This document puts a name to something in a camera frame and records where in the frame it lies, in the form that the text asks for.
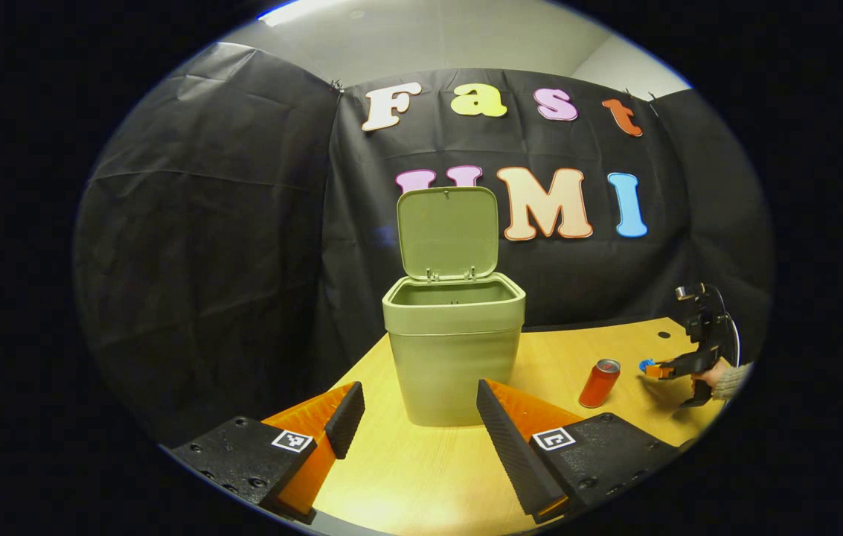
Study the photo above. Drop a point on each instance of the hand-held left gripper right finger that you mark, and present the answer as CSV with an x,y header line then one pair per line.
x,y
514,454

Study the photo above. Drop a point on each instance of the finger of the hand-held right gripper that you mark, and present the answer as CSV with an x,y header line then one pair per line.
x,y
659,370

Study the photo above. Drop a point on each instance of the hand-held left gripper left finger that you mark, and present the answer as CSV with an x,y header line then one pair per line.
x,y
347,420

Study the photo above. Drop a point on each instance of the blue paper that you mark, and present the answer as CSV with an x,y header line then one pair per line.
x,y
644,365

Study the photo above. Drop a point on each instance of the red pop can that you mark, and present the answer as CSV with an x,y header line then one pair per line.
x,y
598,387

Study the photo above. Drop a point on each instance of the green desktop garbage bin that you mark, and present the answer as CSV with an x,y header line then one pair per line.
x,y
451,357

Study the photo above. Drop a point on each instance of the wooden desktop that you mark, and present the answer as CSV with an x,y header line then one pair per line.
x,y
428,476

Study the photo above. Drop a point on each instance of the black backdrop cloth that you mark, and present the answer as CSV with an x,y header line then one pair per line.
x,y
205,260

